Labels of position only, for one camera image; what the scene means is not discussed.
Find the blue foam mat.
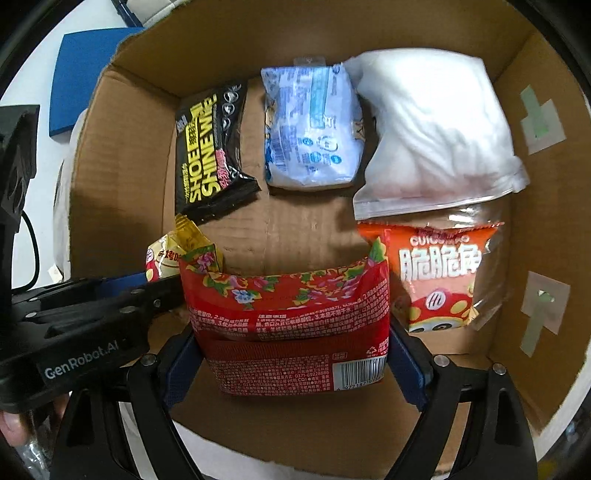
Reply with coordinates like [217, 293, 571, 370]
[48, 27, 147, 138]

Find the black wipes packet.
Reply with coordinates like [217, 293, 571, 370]
[175, 80, 262, 227]

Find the red floral snack packet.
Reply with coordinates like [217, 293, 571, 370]
[177, 237, 393, 398]

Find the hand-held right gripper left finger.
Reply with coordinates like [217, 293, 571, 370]
[48, 329, 206, 480]

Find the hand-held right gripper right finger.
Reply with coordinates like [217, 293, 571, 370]
[390, 318, 541, 480]

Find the cardboard box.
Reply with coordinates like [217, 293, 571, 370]
[66, 0, 591, 476]

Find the light blue wipes packet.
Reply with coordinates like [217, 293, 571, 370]
[260, 57, 366, 190]

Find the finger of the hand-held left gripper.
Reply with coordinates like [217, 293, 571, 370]
[68, 272, 151, 297]
[27, 276, 186, 336]

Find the grey table cloth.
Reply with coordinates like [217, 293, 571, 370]
[48, 108, 301, 480]

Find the yellow snack packet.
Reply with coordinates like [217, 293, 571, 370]
[145, 214, 225, 284]

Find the person's left hand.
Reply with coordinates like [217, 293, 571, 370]
[0, 410, 29, 448]

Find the white padded chair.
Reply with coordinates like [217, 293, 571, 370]
[113, 0, 186, 29]

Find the white zip bag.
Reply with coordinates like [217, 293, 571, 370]
[344, 48, 531, 222]

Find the orange snack packet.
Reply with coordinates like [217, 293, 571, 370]
[357, 221, 507, 334]

